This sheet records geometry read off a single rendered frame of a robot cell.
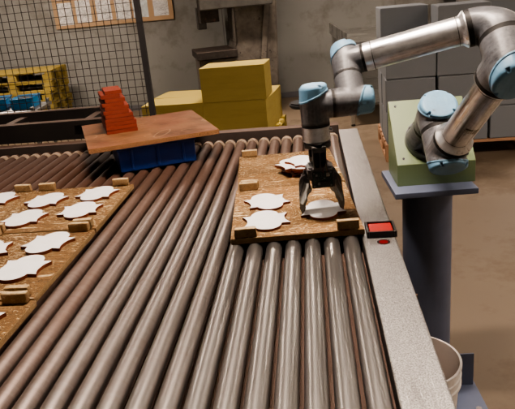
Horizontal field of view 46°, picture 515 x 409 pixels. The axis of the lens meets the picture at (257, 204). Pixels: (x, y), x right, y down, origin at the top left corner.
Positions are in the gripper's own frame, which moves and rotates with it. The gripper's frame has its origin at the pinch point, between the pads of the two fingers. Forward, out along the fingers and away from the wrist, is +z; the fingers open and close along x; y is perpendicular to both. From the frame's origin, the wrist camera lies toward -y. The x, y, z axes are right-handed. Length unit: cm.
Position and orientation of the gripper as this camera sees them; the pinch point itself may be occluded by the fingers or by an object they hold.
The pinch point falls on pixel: (322, 208)
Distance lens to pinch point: 173.6
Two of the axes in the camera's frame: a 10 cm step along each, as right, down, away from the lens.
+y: 0.0, 3.3, -9.4
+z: 1.1, 9.4, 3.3
